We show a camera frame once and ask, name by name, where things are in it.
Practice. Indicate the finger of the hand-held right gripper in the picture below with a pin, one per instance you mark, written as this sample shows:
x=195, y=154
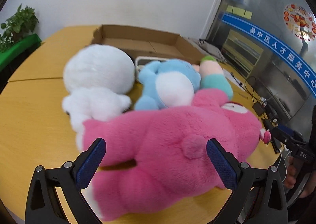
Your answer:
x=285, y=132

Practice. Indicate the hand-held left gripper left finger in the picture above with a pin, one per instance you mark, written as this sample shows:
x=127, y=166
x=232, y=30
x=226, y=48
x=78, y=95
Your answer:
x=90, y=163

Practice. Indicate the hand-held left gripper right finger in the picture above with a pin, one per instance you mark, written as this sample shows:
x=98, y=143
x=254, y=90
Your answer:
x=222, y=164

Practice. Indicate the pink plush toy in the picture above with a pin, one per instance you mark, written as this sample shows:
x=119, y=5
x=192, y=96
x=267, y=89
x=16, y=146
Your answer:
x=160, y=137

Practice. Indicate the pastel plush toy green hair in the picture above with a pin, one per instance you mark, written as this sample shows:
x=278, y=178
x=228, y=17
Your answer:
x=213, y=77

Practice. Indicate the white plush toy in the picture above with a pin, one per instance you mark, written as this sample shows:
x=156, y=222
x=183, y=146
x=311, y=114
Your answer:
x=98, y=73

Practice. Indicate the blue plush toy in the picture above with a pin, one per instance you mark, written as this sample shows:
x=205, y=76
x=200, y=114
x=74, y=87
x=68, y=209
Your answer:
x=153, y=73

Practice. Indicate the cardboard box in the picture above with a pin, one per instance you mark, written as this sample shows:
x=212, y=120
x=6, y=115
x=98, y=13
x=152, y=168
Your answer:
x=148, y=38

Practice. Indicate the person's right hand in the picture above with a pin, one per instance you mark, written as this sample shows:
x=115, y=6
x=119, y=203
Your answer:
x=290, y=173

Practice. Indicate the black power adapter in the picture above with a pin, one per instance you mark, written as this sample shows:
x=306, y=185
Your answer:
x=258, y=108

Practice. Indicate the white paper sheet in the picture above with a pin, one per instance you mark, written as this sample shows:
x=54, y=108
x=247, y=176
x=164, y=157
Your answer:
x=230, y=77

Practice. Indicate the wooden shelf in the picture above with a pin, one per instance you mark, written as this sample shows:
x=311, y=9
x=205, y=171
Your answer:
x=243, y=51

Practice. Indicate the blue banner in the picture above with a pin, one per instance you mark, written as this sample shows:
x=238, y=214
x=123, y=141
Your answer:
x=259, y=33

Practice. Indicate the round red sticker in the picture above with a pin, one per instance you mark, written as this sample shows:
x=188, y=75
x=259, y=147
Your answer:
x=300, y=22

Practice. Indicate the grey cloth bag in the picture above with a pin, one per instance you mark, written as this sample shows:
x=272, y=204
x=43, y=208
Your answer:
x=209, y=48

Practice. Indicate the white plastic tray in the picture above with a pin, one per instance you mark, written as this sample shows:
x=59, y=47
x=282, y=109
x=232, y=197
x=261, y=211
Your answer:
x=148, y=59

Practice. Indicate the yellow sticky note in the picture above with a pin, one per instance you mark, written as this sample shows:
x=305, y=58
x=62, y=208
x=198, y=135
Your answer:
x=235, y=10
x=230, y=9
x=248, y=15
x=241, y=12

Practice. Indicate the large potted plant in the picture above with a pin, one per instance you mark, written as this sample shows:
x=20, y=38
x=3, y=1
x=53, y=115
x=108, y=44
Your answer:
x=22, y=20

